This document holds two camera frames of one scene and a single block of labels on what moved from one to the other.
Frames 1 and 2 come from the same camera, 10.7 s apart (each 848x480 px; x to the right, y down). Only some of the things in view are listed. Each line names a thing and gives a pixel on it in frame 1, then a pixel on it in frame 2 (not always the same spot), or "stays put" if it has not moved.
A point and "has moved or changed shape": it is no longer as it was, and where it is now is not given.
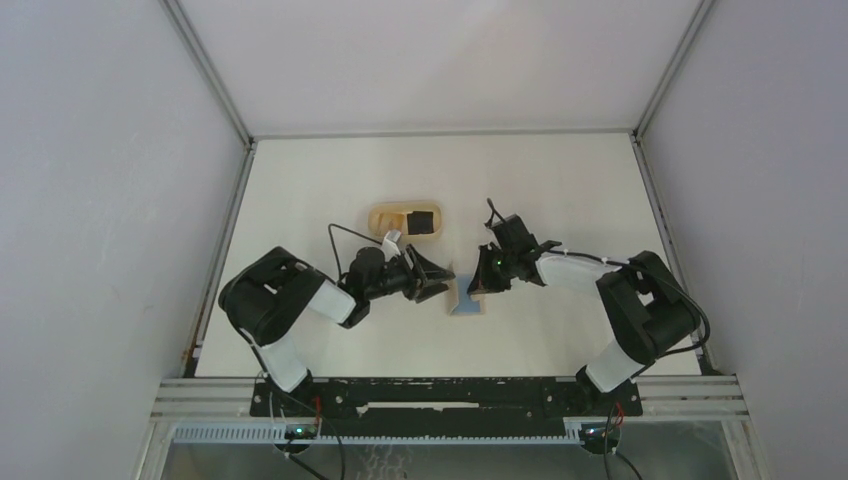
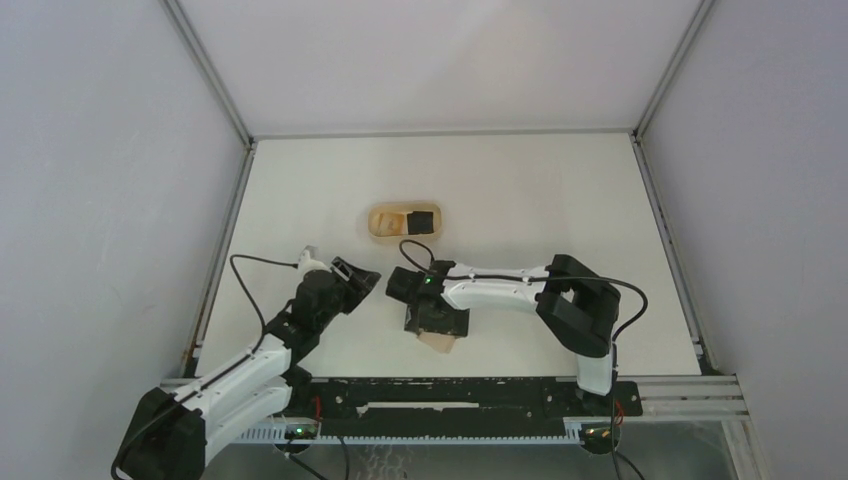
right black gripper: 483,281 → 456,325
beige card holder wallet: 459,301 has moved or changed shape
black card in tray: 420,222 stays put
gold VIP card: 390,221 stays put
